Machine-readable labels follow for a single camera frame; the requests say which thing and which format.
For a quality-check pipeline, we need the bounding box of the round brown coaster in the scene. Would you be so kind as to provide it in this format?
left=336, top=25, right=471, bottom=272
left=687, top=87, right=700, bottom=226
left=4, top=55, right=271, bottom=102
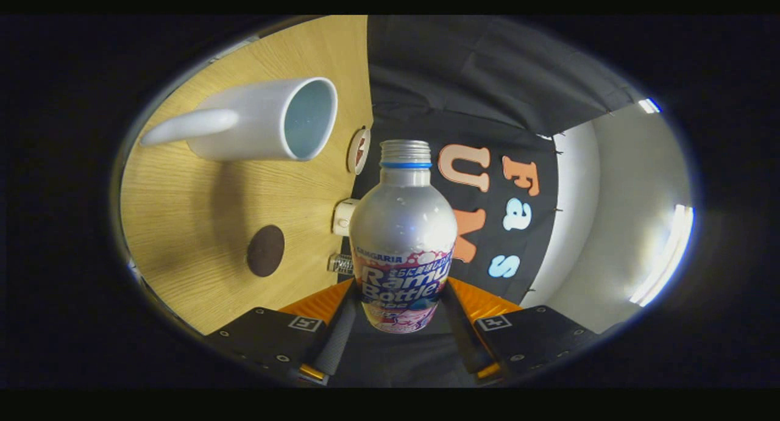
left=247, top=225, right=286, bottom=278

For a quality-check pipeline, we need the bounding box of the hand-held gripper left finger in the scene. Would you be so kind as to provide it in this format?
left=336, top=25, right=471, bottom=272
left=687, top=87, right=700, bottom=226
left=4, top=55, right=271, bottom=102
left=203, top=278, right=359, bottom=385

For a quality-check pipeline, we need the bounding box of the white cup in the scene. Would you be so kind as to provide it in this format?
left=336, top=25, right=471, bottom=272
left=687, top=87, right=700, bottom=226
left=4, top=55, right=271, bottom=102
left=140, top=77, right=338, bottom=162

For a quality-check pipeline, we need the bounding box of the small white plate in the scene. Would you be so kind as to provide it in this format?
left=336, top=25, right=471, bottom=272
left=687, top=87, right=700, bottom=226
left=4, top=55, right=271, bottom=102
left=347, top=127, right=371, bottom=175

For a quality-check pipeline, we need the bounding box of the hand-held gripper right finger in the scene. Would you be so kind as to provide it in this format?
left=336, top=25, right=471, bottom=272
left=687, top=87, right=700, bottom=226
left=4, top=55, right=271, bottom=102
left=439, top=277, right=604, bottom=385

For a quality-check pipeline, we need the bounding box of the silver juice bottle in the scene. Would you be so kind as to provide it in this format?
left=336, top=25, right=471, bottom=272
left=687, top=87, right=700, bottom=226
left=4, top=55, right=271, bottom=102
left=349, top=140, right=458, bottom=334

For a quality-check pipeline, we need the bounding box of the wooden table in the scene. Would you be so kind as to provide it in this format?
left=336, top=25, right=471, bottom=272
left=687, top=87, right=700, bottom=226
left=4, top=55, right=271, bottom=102
left=120, top=15, right=374, bottom=335

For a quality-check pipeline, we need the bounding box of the black backdrop cloth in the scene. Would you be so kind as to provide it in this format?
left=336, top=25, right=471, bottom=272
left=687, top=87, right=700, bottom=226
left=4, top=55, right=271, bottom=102
left=329, top=15, right=647, bottom=388

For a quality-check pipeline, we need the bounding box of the white toaster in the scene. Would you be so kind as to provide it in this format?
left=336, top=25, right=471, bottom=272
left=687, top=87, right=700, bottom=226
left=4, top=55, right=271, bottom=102
left=333, top=198, right=360, bottom=237

